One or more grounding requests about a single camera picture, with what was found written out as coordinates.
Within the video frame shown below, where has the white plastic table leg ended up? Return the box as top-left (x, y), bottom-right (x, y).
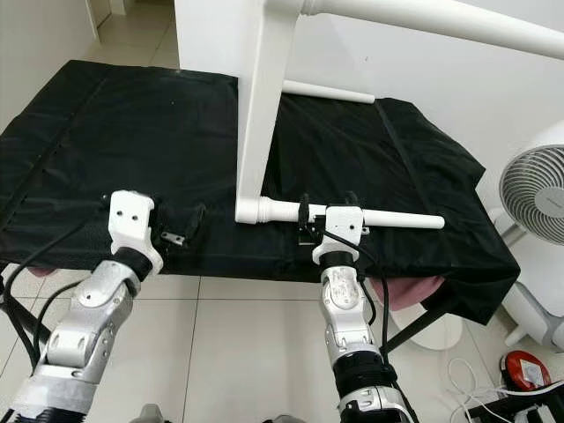
top-left (256, 196), bottom-right (446, 232)
top-left (304, 0), bottom-right (564, 63)
top-left (282, 79), bottom-right (377, 105)

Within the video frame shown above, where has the white plastic children table top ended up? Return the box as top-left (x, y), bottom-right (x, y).
top-left (234, 0), bottom-right (309, 226)

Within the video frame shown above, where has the pink fabric item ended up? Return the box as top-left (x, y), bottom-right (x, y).
top-left (370, 275), bottom-right (446, 311)

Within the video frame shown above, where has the grey metal table leg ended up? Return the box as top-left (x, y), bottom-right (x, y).
top-left (388, 304), bottom-right (450, 353)

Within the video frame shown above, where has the grey left robot foot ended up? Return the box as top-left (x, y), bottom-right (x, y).
top-left (139, 404), bottom-right (169, 423)

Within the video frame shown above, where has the white round standing fan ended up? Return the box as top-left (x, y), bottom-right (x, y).
top-left (405, 123), bottom-right (564, 353)

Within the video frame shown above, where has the white grey rounded appliance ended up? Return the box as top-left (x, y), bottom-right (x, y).
top-left (489, 220), bottom-right (564, 349)

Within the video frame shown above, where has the black bag with white trim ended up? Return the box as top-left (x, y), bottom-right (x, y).
top-left (476, 379), bottom-right (564, 423)

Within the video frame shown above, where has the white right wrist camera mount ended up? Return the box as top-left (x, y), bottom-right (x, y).
top-left (311, 204), bottom-right (367, 265)

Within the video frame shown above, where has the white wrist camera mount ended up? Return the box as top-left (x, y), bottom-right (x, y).
top-left (311, 204), bottom-right (367, 265)
top-left (108, 189), bottom-right (164, 276)

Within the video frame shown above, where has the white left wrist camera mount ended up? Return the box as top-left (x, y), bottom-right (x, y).
top-left (108, 189), bottom-right (164, 276)

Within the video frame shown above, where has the white floor cable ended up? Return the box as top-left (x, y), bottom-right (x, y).
top-left (445, 357), bottom-right (521, 419)

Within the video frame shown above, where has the red round cable reel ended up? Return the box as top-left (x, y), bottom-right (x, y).
top-left (500, 350), bottom-right (552, 393)

